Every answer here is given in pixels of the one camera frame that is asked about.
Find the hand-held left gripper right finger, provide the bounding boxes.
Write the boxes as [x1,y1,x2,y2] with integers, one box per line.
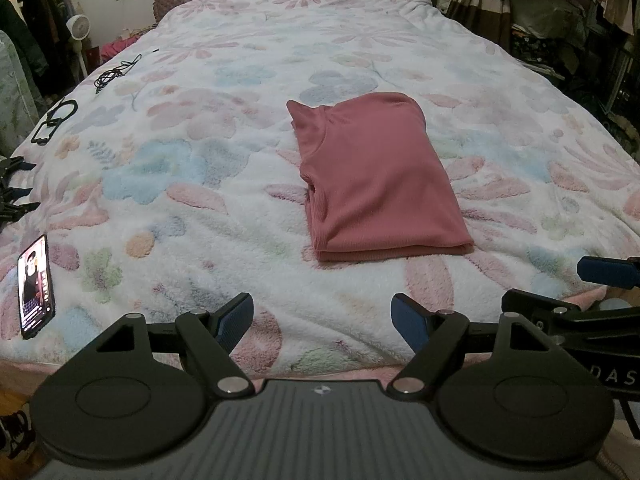
[390,292,552,399]

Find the black smartphone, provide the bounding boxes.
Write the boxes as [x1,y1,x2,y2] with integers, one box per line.
[17,234,56,340]

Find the striped brown curtain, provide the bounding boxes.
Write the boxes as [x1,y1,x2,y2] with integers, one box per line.
[444,0,513,52]

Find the black cable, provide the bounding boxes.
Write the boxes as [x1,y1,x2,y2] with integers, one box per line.
[94,49,160,95]

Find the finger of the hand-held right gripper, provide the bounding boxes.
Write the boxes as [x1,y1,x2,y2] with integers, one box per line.
[501,288,640,335]
[576,256,640,291]

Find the pink turtleneck sweater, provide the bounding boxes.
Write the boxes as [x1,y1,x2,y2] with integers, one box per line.
[286,92,475,263]

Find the white fan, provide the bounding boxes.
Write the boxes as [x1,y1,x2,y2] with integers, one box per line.
[66,14,94,85]

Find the grey-green patterned cloth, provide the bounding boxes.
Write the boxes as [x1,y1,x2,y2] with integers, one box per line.
[0,30,42,157]

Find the black ring strap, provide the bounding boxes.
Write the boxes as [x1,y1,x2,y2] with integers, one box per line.
[31,99,80,146]

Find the hanging dark clothes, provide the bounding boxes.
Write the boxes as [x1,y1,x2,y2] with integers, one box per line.
[0,0,85,97]

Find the grey cloth pile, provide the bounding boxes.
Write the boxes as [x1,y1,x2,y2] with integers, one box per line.
[510,0,640,93]

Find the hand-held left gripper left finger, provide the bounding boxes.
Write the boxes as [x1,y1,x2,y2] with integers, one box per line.
[95,292,256,399]

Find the floral fleece blanket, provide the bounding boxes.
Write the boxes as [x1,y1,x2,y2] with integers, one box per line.
[0,0,640,378]

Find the pink bed sheet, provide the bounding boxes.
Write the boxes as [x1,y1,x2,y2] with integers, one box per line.
[0,294,640,392]

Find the magenta cloth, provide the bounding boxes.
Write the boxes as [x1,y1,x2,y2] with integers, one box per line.
[100,34,152,64]

